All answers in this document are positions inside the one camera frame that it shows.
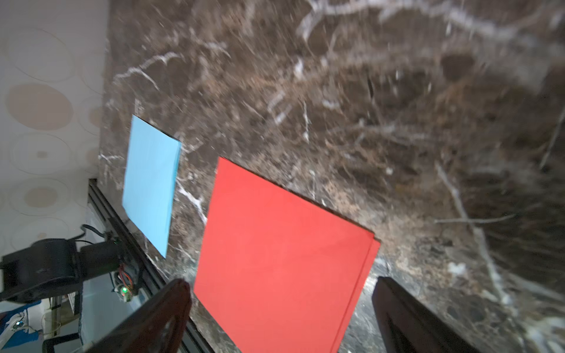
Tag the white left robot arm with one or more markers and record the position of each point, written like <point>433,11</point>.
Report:
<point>55,267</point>

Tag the light blue paper sheet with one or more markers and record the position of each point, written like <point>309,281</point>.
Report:
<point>149,182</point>

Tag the red paper sheet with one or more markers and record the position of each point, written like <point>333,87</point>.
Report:
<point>276,272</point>
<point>358,288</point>

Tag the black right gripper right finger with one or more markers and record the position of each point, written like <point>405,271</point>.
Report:
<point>406,325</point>

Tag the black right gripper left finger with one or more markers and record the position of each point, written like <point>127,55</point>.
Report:
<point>157,326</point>

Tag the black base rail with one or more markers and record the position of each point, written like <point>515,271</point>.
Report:
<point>147,276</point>

